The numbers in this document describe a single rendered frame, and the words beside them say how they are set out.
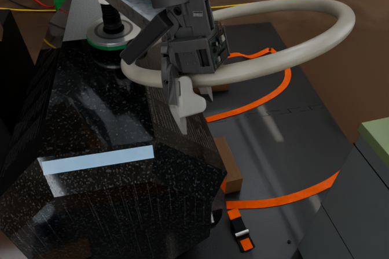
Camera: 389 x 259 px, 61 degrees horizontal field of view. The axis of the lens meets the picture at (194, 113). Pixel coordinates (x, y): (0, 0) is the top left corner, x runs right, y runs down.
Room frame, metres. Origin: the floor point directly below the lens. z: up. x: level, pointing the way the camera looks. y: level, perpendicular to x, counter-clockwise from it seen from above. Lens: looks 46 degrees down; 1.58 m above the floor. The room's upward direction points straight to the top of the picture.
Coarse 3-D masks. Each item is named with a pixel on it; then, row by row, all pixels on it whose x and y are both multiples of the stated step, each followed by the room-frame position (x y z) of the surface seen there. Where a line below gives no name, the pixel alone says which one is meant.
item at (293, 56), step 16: (272, 0) 0.81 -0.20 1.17; (288, 0) 0.78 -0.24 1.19; (304, 0) 0.74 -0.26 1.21; (320, 0) 0.70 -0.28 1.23; (224, 16) 0.83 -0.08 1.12; (336, 16) 0.59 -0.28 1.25; (352, 16) 0.54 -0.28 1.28; (336, 32) 0.47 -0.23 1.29; (288, 48) 0.43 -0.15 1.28; (304, 48) 0.42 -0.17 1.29; (320, 48) 0.43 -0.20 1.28; (240, 64) 0.40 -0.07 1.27; (256, 64) 0.40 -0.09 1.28; (272, 64) 0.40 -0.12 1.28; (288, 64) 0.40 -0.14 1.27; (144, 80) 0.44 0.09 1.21; (160, 80) 0.42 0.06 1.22; (192, 80) 0.40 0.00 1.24; (208, 80) 0.39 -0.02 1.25; (224, 80) 0.39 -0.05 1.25; (240, 80) 0.39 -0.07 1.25
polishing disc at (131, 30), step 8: (120, 16) 1.24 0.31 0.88; (96, 24) 1.18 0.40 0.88; (128, 24) 1.18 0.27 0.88; (88, 32) 1.12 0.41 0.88; (96, 32) 1.12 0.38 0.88; (128, 32) 1.12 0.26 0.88; (136, 32) 1.12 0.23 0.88; (96, 40) 1.06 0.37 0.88; (104, 40) 1.06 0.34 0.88; (112, 40) 1.06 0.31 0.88; (120, 40) 1.06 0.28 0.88; (128, 40) 1.06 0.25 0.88
